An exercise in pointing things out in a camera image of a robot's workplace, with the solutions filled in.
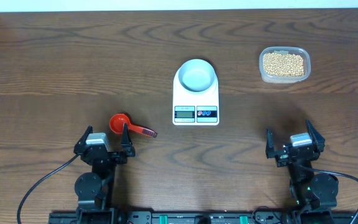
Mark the pile of soybeans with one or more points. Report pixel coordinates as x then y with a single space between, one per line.
288 65

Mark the clear plastic container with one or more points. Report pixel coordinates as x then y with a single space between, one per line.
285 50

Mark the light blue bowl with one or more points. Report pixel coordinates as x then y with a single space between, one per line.
197 75

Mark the white digital kitchen scale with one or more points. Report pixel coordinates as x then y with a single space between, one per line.
195 109

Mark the red measuring scoop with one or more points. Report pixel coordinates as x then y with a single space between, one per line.
118 121

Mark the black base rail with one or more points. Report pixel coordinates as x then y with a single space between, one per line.
263 216

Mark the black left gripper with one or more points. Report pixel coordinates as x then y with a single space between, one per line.
127 149

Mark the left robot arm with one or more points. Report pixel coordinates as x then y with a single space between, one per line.
92 188

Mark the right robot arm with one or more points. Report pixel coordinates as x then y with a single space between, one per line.
314 191

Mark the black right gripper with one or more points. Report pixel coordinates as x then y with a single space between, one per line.
282 157

